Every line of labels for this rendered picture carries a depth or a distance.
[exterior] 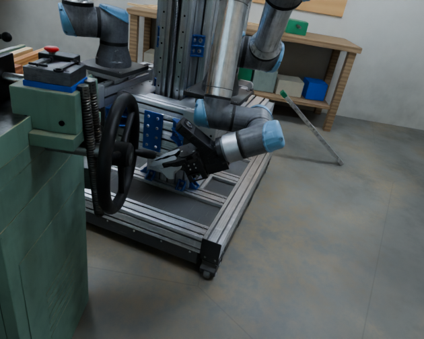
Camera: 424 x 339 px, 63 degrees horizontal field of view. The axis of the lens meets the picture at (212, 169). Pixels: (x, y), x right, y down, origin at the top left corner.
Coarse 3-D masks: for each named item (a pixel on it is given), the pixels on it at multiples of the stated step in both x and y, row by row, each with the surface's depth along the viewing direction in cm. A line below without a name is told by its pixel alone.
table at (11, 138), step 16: (0, 112) 71; (0, 128) 65; (16, 128) 67; (32, 128) 74; (0, 144) 63; (16, 144) 68; (32, 144) 73; (48, 144) 73; (64, 144) 73; (0, 160) 64
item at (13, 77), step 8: (0, 56) 73; (8, 56) 76; (0, 64) 73; (8, 64) 76; (0, 72) 74; (8, 72) 75; (0, 80) 74; (8, 80) 75; (16, 80) 75; (0, 88) 75; (8, 88) 78; (0, 96) 75
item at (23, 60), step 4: (40, 48) 106; (32, 52) 100; (36, 52) 101; (20, 56) 95; (24, 56) 96; (28, 56) 96; (32, 56) 98; (36, 56) 101; (16, 60) 92; (20, 60) 93; (24, 60) 95; (28, 60) 97; (32, 60) 99; (36, 60) 101; (20, 64) 93; (24, 64) 95
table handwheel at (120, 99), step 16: (128, 96) 77; (112, 112) 70; (128, 112) 88; (112, 128) 69; (128, 128) 84; (80, 144) 80; (96, 144) 81; (112, 144) 69; (128, 144) 81; (112, 160) 80; (128, 160) 80; (96, 176) 69; (128, 176) 93; (128, 192) 91; (112, 208) 77
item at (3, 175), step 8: (24, 152) 72; (32, 152) 75; (40, 152) 79; (16, 160) 69; (24, 160) 72; (8, 168) 67; (16, 168) 70; (0, 176) 64; (8, 176) 67; (0, 184) 65
